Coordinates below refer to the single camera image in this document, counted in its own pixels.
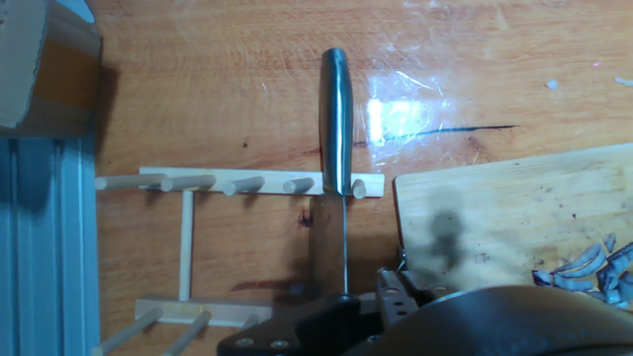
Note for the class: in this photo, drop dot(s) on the steel cleaver knife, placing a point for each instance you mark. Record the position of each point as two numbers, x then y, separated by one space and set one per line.
336 123

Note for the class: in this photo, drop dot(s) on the wooden cutting board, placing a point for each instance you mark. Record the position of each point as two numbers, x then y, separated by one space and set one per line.
519 207

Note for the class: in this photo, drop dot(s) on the wooden peg dish rack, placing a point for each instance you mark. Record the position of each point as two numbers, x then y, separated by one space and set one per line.
262 182

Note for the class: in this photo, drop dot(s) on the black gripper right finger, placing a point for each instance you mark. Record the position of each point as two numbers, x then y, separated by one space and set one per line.
420 294

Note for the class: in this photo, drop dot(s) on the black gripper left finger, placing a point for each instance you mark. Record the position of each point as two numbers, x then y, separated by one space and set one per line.
316 324

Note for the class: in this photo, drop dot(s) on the red onion wedge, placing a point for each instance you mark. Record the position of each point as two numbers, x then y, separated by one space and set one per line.
608 274

